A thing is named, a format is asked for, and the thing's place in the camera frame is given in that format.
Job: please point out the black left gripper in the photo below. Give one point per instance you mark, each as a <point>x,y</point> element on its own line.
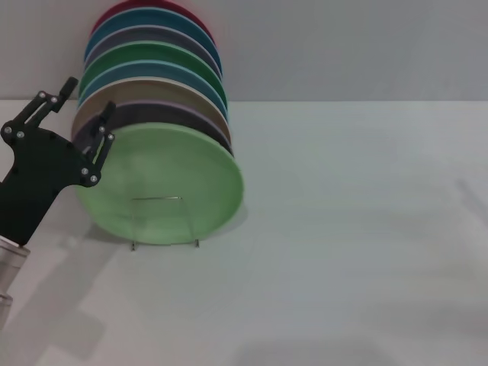
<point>38,171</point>

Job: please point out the light green plate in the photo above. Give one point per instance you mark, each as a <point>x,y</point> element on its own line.
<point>160,179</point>

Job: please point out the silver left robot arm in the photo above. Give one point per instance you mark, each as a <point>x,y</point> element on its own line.
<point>9,267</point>

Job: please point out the beige plate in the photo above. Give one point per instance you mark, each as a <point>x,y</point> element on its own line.
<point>152,93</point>

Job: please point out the light blue plate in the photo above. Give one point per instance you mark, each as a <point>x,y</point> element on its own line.
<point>152,71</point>

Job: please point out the dark green plate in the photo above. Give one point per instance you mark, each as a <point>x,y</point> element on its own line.
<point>152,52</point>

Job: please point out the lilac plate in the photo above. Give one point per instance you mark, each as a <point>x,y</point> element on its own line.
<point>183,116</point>

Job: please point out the grey plate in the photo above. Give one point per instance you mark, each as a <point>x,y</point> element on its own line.
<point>152,35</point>

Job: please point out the red plate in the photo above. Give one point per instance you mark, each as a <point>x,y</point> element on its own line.
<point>110,9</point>

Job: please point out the dark blue plate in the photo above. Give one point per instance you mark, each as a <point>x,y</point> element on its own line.
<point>152,18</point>

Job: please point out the clear acrylic plate rack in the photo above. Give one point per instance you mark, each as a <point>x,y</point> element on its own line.
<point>190,225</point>

